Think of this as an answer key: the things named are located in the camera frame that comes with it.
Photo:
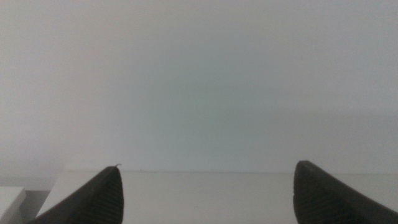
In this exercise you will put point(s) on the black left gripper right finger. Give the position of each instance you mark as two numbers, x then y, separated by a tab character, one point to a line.
326	199

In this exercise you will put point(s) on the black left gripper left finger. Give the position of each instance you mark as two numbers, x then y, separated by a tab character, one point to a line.
93	202

